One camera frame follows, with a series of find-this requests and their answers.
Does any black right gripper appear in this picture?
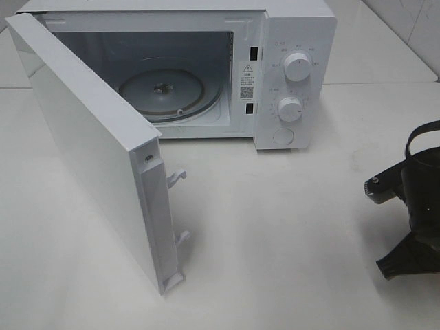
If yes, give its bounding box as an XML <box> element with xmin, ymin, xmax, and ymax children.
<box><xmin>376</xmin><ymin>202</ymin><xmax>439</xmax><ymax>279</ymax></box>

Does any round white door button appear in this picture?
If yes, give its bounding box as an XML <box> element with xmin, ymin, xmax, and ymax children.
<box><xmin>273</xmin><ymin>129</ymin><xmax>294</xmax><ymax>146</ymax></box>

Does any white microwave door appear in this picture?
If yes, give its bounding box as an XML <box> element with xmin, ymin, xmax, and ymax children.
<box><xmin>7</xmin><ymin>13</ymin><xmax>188</xmax><ymax>294</ymax></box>

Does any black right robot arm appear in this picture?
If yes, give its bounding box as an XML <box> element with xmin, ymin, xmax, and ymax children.
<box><xmin>376</xmin><ymin>148</ymin><xmax>439</xmax><ymax>280</ymax></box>

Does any lower white control knob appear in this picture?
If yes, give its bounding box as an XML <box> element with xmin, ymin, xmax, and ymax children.
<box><xmin>278</xmin><ymin>96</ymin><xmax>304</xmax><ymax>122</ymax></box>

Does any white control knob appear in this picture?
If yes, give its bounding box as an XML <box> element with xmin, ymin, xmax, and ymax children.
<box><xmin>283</xmin><ymin>49</ymin><xmax>312</xmax><ymax>82</ymax></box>
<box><xmin>278</xmin><ymin>96</ymin><xmax>304</xmax><ymax>122</ymax></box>

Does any upper white control knob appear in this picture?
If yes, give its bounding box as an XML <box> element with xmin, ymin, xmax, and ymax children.
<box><xmin>283</xmin><ymin>49</ymin><xmax>312</xmax><ymax>82</ymax></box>

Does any white microwave oven body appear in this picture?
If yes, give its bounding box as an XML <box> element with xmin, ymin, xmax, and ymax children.
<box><xmin>13</xmin><ymin>1</ymin><xmax>337</xmax><ymax>150</ymax></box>

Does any glass microwave turntable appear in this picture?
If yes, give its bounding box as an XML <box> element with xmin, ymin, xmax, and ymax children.
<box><xmin>119</xmin><ymin>69</ymin><xmax>223</xmax><ymax>123</ymax></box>

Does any black wrist camera with heatsink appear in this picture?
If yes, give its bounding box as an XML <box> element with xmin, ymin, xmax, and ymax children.
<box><xmin>364</xmin><ymin>161</ymin><xmax>406</xmax><ymax>204</ymax></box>

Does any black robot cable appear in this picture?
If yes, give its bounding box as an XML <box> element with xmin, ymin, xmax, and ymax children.
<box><xmin>404</xmin><ymin>120</ymin><xmax>440</xmax><ymax>160</ymax></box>

